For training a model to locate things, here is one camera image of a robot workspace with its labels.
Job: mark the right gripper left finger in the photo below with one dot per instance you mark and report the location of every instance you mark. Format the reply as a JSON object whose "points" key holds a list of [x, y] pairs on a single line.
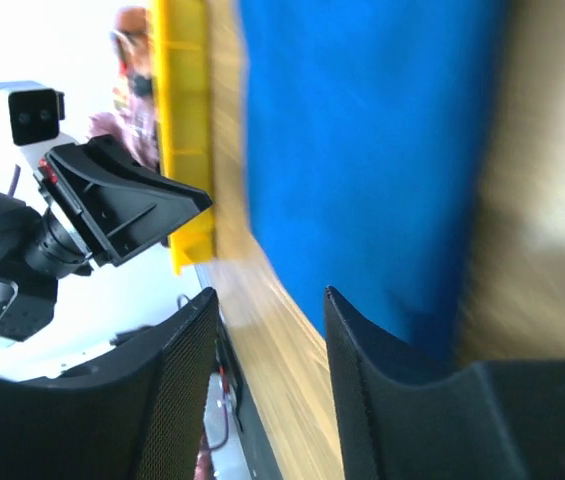
{"points": [[135, 412]]}

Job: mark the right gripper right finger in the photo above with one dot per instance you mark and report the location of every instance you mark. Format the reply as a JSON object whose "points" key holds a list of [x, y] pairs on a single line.
{"points": [[402, 415]]}

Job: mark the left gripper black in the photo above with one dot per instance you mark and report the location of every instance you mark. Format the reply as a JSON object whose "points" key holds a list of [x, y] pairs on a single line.
{"points": [[104, 205]]}

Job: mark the dark blue t-shirt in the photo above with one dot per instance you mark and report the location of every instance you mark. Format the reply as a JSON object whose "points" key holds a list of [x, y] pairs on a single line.
{"points": [[366, 123]]}

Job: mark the pink t-shirt in bin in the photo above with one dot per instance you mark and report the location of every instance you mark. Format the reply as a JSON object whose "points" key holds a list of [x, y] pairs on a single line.
{"points": [[133, 121]]}

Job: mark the yellow plastic bin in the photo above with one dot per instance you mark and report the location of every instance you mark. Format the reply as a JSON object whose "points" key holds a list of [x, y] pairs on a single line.
{"points": [[182, 90]]}

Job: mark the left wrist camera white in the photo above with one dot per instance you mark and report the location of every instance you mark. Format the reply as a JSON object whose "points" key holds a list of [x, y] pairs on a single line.
{"points": [[31, 115]]}

